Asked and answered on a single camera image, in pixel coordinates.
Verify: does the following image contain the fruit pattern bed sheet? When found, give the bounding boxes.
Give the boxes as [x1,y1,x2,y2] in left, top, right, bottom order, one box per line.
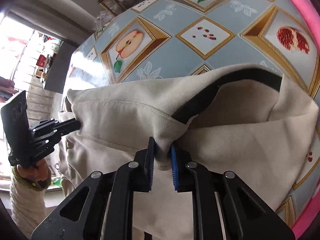
[60,0,319,226]

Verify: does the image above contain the left forearm fuzzy sleeve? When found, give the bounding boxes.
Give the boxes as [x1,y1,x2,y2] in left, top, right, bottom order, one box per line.
[10,166,51,239]

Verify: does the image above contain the pink floral blanket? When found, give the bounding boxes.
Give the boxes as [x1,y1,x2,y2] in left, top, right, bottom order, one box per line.
[272,0,320,239]

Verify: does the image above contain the grey curtain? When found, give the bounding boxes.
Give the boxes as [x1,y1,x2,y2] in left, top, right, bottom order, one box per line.
[8,0,101,44]

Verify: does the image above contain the beige zip jacket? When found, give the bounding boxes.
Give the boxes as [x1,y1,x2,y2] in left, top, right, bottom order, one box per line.
[60,64,318,239]

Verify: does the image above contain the dark low cabinet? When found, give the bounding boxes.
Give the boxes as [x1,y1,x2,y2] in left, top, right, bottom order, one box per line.
[43,42,76,94]

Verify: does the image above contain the left hand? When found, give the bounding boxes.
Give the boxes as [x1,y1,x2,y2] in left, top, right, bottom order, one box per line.
[17,159,51,181]

